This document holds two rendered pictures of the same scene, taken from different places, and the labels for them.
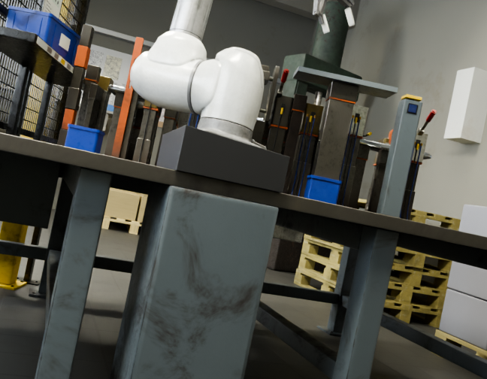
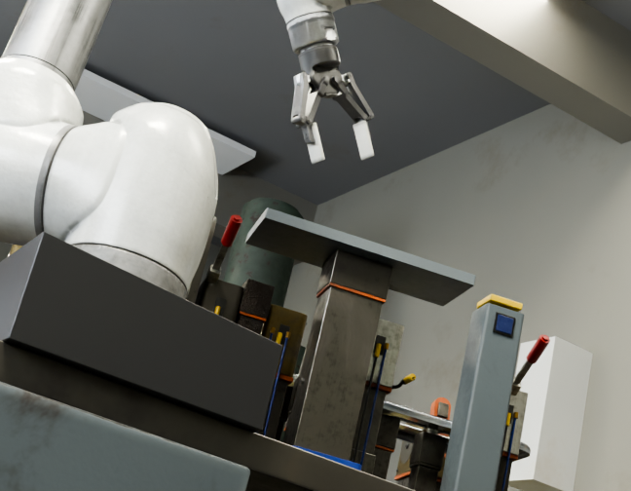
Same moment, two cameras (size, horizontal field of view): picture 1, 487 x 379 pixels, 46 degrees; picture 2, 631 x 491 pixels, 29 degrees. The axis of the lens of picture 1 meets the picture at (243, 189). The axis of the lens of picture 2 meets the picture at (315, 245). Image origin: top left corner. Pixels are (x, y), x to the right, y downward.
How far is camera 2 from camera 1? 36 cm
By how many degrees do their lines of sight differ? 22
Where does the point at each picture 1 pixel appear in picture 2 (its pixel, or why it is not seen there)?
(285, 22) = not seen: hidden behind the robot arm
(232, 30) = not seen: hidden behind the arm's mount
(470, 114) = (550, 432)
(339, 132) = (350, 362)
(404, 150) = (490, 414)
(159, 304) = not seen: outside the picture
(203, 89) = (79, 180)
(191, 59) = (52, 118)
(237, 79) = (164, 163)
